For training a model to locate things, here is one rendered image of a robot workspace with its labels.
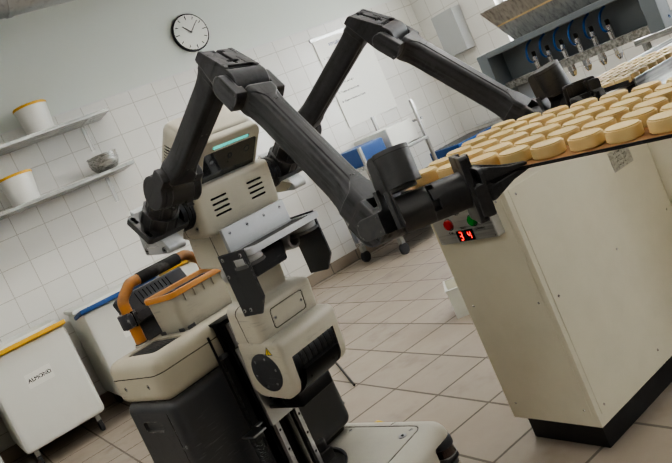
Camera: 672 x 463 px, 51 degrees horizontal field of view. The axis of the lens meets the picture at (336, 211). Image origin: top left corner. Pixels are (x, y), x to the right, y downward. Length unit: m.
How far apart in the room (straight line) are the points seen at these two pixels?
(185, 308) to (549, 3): 1.58
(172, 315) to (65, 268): 3.55
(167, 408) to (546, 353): 1.06
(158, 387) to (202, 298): 0.28
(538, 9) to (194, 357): 1.64
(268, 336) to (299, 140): 0.73
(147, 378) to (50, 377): 2.95
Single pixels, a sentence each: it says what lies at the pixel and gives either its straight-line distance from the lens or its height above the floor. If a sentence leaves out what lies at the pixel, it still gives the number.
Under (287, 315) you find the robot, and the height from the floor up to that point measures 0.77.
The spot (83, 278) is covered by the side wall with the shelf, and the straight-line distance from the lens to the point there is 5.55.
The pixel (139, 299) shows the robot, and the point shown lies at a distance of 2.22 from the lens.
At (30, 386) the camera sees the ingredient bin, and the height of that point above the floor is 0.49.
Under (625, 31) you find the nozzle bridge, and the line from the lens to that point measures 2.54.
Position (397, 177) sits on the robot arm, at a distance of 1.03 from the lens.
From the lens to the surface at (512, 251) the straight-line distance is 2.03.
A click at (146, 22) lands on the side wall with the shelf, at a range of 6.11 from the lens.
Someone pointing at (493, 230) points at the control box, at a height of 0.72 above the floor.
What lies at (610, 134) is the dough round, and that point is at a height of 0.99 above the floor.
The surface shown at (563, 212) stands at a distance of 2.12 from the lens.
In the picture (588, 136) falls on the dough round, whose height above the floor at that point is 0.99.
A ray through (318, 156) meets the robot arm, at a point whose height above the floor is 1.12.
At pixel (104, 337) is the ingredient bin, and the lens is 4.91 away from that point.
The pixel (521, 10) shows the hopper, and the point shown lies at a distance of 2.68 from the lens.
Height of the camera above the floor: 1.14
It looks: 6 degrees down
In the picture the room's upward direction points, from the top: 24 degrees counter-clockwise
